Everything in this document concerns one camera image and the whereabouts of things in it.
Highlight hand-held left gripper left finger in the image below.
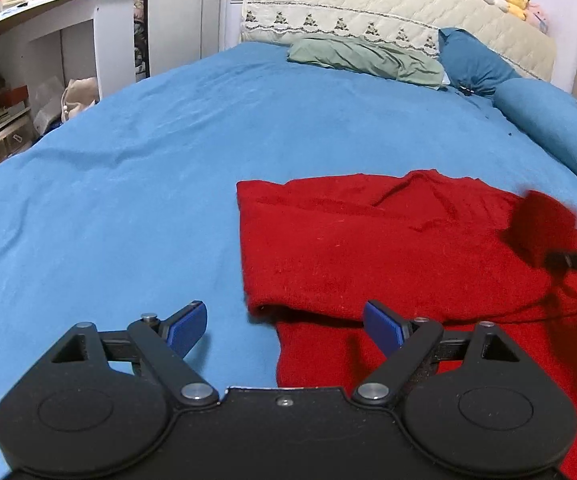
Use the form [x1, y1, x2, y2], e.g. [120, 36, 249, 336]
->
[50, 300, 220, 409]

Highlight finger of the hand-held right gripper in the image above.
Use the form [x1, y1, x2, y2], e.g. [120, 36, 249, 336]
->
[545, 251, 577, 277]

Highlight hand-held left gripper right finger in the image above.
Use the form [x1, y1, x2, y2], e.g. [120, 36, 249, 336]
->
[351, 300, 519, 409]

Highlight red knitted garment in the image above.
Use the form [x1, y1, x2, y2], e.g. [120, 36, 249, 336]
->
[236, 169, 577, 480]

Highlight blue bolster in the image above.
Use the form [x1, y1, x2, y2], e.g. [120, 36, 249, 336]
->
[493, 79, 577, 196]

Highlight blue bed sheet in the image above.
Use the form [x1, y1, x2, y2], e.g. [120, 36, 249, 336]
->
[0, 41, 577, 480]

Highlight blue pillow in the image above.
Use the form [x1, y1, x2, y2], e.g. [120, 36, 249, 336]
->
[437, 27, 522, 98]

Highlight cream cloth bag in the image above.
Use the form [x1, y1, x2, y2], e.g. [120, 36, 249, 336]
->
[61, 77, 100, 122]

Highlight green pillow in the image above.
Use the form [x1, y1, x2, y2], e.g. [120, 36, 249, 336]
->
[287, 35, 445, 87]

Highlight red box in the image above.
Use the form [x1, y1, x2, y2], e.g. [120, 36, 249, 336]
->
[0, 85, 30, 107]

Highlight white shelf desk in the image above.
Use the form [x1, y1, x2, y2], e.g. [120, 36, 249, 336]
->
[0, 0, 137, 191]

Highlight white wardrobe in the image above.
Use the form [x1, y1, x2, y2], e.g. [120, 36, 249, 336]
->
[147, 0, 225, 78]

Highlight cream quilted headboard cover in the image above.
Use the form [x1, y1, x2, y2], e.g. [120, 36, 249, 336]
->
[240, 0, 558, 82]

